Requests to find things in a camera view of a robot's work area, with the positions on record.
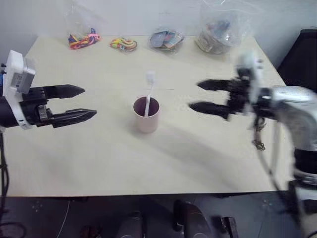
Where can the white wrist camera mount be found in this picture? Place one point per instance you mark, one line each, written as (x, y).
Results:
(15, 62)
(247, 60)

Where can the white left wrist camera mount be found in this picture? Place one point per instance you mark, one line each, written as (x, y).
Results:
(15, 62)

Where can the white toothbrush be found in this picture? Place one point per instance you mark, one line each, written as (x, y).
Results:
(150, 75)

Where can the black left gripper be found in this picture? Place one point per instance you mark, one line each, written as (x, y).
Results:
(33, 106)

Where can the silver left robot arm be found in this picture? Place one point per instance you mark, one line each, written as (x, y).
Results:
(6, 111)

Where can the large clear bag of items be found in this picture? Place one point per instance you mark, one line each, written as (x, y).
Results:
(215, 42)

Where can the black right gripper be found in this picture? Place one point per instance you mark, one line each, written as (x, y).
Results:
(239, 96)

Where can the dark rounded grey-tipped shape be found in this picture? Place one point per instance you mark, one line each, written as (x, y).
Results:
(131, 223)

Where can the large dark rounded shape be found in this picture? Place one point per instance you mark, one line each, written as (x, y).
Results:
(190, 218)

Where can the small colourful striped packet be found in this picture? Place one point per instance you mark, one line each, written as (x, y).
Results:
(123, 44)

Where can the pink mug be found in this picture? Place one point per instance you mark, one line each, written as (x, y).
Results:
(146, 124)

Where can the black chair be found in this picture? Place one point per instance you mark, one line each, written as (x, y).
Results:
(302, 62)

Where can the clear bag of cards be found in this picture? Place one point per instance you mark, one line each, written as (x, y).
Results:
(164, 39)

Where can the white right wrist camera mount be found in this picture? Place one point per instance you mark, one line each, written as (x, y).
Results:
(247, 60)

